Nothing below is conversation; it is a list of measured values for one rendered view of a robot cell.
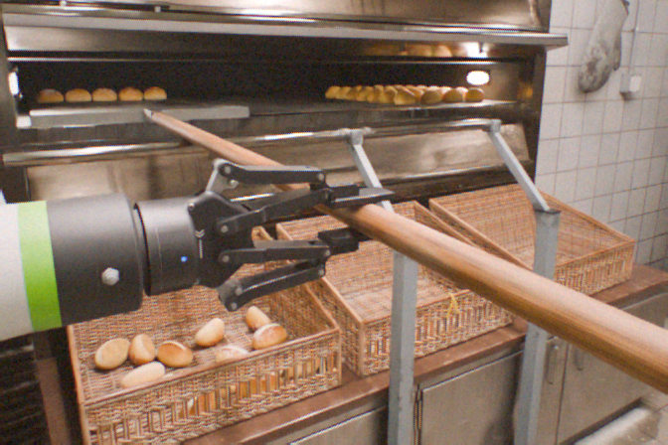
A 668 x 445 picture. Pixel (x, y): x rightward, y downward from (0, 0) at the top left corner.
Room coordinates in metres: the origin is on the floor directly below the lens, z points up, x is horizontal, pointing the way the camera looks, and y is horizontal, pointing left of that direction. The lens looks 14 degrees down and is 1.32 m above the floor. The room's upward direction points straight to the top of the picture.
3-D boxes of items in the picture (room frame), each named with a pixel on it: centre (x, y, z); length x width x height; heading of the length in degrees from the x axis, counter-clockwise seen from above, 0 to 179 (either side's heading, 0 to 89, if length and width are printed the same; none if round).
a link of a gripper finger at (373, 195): (0.48, -0.02, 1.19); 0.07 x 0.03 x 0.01; 120
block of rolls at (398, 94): (2.34, -0.30, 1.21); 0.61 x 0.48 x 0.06; 31
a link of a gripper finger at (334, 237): (0.48, -0.02, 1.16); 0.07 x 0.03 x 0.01; 120
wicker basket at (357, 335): (1.44, -0.18, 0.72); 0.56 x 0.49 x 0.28; 121
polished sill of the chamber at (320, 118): (1.68, -0.02, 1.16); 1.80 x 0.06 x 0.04; 121
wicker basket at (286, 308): (1.14, 0.34, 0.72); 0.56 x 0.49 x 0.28; 120
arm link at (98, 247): (0.37, 0.18, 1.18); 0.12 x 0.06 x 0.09; 30
